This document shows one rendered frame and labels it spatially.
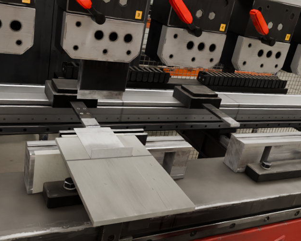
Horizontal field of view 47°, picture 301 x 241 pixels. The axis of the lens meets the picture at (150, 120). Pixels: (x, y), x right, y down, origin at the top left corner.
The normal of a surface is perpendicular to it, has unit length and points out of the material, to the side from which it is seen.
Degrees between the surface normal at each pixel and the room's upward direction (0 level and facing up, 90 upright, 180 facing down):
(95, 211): 0
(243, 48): 90
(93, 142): 0
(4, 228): 0
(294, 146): 90
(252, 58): 90
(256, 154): 90
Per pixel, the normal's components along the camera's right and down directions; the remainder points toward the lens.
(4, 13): 0.43, 0.42
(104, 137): 0.19, -0.90
